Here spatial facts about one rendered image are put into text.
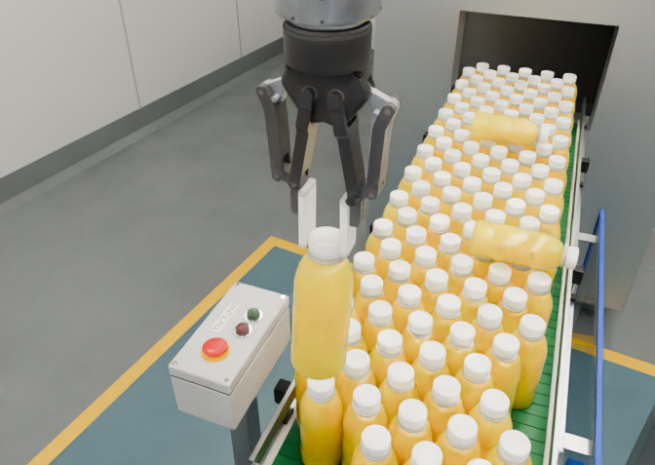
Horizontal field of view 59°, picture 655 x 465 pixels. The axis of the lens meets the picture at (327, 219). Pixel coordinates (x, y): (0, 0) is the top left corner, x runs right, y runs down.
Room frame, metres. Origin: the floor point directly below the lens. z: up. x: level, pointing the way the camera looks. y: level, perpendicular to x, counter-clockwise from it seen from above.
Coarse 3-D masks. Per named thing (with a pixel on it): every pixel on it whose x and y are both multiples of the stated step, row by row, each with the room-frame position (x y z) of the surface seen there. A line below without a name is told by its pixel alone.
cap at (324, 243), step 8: (312, 232) 0.50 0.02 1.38; (320, 232) 0.50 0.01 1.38; (328, 232) 0.50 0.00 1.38; (336, 232) 0.50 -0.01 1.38; (312, 240) 0.48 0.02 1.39; (320, 240) 0.49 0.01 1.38; (328, 240) 0.49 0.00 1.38; (336, 240) 0.49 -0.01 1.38; (312, 248) 0.48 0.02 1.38; (320, 248) 0.48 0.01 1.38; (328, 248) 0.48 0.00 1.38; (336, 248) 0.48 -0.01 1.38; (320, 256) 0.48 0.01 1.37; (328, 256) 0.48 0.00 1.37; (336, 256) 0.48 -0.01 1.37
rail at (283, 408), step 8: (288, 392) 0.62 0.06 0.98; (288, 400) 0.61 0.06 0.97; (280, 408) 0.59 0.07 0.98; (288, 408) 0.61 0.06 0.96; (280, 416) 0.58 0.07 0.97; (272, 424) 0.56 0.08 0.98; (280, 424) 0.58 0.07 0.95; (264, 432) 0.55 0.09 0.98; (272, 432) 0.56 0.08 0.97; (264, 440) 0.53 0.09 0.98; (256, 448) 0.52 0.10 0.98; (264, 448) 0.53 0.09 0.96; (256, 456) 0.51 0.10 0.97
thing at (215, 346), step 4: (208, 340) 0.61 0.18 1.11; (212, 340) 0.61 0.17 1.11; (216, 340) 0.61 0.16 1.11; (220, 340) 0.61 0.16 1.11; (224, 340) 0.61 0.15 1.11; (204, 344) 0.60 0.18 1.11; (208, 344) 0.60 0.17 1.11; (212, 344) 0.60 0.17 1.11; (216, 344) 0.60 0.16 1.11; (220, 344) 0.60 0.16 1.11; (224, 344) 0.60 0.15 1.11; (204, 348) 0.59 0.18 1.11; (208, 348) 0.59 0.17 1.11; (212, 348) 0.59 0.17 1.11; (216, 348) 0.59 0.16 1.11; (220, 348) 0.59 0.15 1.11; (224, 348) 0.59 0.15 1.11; (204, 352) 0.59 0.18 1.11; (208, 352) 0.59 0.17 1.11; (212, 352) 0.59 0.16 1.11; (216, 352) 0.59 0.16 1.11; (220, 352) 0.59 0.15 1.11; (212, 356) 0.58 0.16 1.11; (216, 356) 0.58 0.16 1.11
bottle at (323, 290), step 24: (312, 264) 0.48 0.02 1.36; (336, 264) 0.48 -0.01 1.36; (312, 288) 0.46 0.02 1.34; (336, 288) 0.46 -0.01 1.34; (312, 312) 0.46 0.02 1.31; (336, 312) 0.46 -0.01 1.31; (312, 336) 0.46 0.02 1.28; (336, 336) 0.46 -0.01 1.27; (312, 360) 0.45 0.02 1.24; (336, 360) 0.46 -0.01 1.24
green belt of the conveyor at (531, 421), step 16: (576, 128) 1.77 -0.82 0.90; (560, 224) 1.21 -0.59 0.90; (560, 240) 1.14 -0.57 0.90; (560, 272) 1.02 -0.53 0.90; (544, 368) 0.74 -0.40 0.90; (544, 384) 0.70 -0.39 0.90; (544, 400) 0.67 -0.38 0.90; (512, 416) 0.64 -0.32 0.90; (528, 416) 0.64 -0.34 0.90; (544, 416) 0.64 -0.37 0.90; (528, 432) 0.60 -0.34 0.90; (544, 432) 0.60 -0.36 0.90; (288, 448) 0.57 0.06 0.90; (272, 464) 0.55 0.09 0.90; (288, 464) 0.55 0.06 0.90
